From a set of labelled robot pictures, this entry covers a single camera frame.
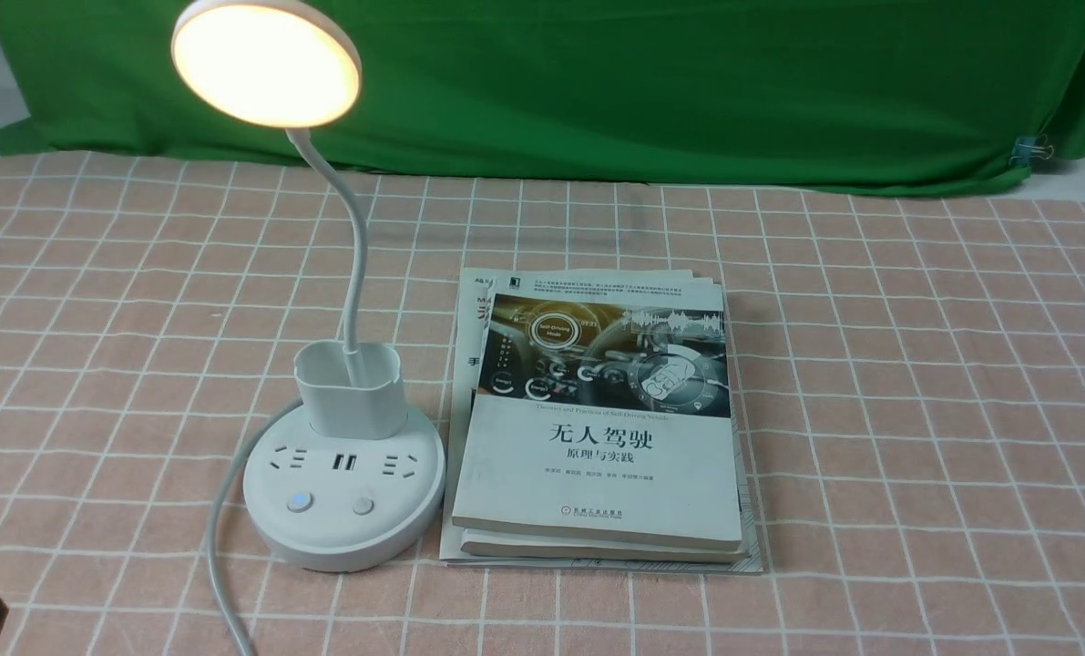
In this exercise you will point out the bottom book in stack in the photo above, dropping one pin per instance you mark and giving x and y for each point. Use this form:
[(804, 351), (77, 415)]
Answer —
[(472, 295)]

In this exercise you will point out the top self-driving car book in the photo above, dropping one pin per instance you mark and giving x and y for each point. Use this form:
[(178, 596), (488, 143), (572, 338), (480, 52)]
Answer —
[(597, 465)]

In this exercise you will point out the blue binder clip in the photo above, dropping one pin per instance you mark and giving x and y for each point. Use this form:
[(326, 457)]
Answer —
[(1030, 150)]

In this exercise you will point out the green backdrop cloth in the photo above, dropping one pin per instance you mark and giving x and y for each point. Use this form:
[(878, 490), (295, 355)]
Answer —
[(901, 99)]

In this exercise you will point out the pink checkered tablecloth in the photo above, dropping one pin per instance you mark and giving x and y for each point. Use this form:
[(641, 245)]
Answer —
[(910, 394)]

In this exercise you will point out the white desk lamp with sockets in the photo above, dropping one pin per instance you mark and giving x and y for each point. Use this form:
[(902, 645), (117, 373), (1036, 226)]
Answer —
[(351, 474)]

